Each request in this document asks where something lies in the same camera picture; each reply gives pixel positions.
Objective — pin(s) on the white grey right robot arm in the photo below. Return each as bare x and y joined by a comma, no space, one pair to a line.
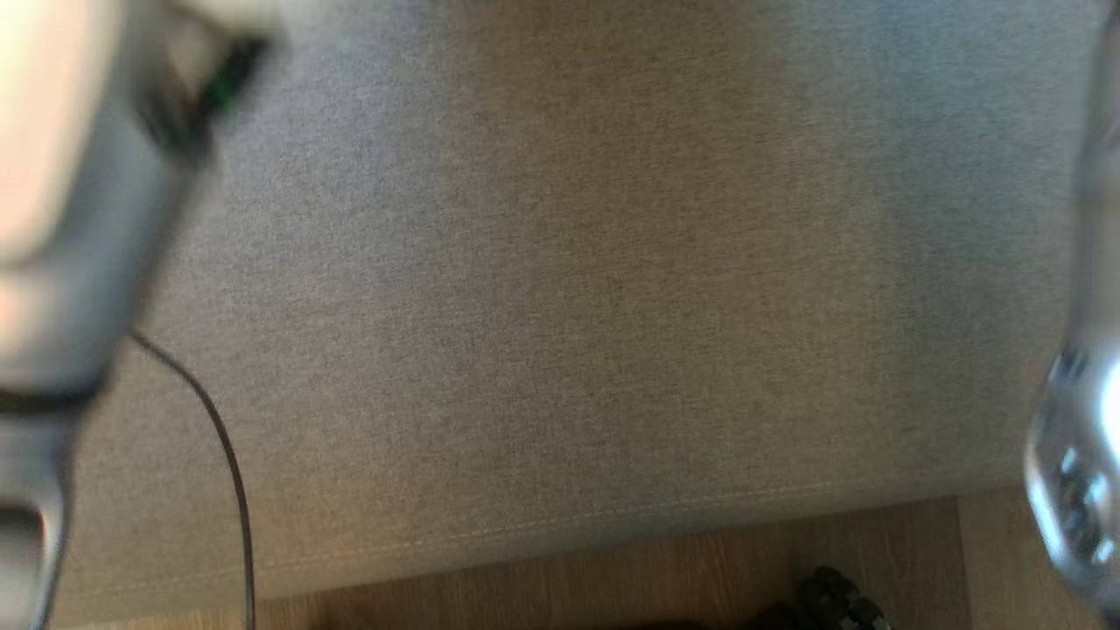
1081,437

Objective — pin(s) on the large grey sofa ottoman seat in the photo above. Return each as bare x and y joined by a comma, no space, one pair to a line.
569,262

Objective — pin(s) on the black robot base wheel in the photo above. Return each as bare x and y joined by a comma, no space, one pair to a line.
831,604

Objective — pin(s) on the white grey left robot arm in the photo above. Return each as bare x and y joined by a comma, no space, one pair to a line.
61,262

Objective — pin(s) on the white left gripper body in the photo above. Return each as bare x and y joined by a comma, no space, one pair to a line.
206,87

